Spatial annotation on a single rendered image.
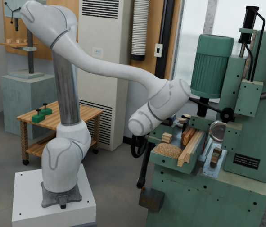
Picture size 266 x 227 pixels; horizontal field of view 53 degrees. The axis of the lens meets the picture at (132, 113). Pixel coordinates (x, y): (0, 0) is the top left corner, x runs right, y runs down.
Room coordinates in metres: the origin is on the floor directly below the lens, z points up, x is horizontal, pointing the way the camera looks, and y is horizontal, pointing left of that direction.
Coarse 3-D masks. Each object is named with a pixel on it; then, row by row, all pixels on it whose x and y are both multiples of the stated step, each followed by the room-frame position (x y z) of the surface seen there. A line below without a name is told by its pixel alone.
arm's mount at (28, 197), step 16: (16, 176) 1.16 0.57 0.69; (32, 176) 1.17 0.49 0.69; (80, 176) 1.20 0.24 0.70; (16, 192) 1.04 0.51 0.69; (32, 192) 1.05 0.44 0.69; (80, 192) 1.07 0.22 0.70; (16, 208) 0.94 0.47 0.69; (32, 208) 0.95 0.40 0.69; (48, 208) 0.95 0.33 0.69; (80, 208) 0.97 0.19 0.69; (16, 224) 0.87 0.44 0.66; (32, 224) 0.89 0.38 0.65; (48, 224) 0.92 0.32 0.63; (64, 224) 0.94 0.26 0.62; (80, 224) 0.97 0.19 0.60
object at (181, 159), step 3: (195, 132) 1.39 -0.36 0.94; (192, 138) 1.31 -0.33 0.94; (189, 141) 1.26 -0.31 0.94; (192, 141) 1.27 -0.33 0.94; (189, 144) 1.23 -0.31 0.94; (186, 147) 1.19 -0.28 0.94; (186, 150) 1.16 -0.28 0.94; (183, 153) 1.13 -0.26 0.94; (180, 156) 1.09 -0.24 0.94; (183, 156) 1.10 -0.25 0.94; (180, 159) 1.07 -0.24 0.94; (183, 159) 1.08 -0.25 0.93; (180, 162) 1.07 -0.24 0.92; (183, 162) 1.10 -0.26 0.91; (177, 165) 1.07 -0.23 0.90; (180, 165) 1.07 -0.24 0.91
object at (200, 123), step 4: (192, 116) 1.40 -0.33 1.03; (196, 116) 1.40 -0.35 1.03; (200, 116) 1.40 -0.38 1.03; (208, 116) 1.42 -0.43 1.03; (192, 120) 1.40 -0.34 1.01; (196, 120) 1.39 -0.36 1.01; (200, 120) 1.38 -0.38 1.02; (204, 120) 1.37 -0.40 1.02; (208, 120) 1.36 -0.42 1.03; (212, 120) 1.36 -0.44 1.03; (192, 124) 1.39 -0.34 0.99; (196, 124) 1.39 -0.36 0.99; (200, 124) 1.38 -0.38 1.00; (204, 124) 1.37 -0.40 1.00; (196, 128) 1.39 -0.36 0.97; (200, 128) 1.38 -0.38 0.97; (204, 128) 1.37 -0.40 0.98
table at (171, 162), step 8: (152, 136) 1.43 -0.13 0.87; (176, 136) 1.39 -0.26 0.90; (176, 144) 1.30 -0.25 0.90; (152, 152) 1.18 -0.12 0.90; (200, 152) 1.34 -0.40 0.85; (152, 160) 1.18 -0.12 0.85; (160, 160) 1.16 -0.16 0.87; (168, 160) 1.15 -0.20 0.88; (176, 160) 1.13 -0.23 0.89; (176, 168) 1.13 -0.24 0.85; (184, 168) 1.12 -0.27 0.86; (192, 168) 1.16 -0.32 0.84
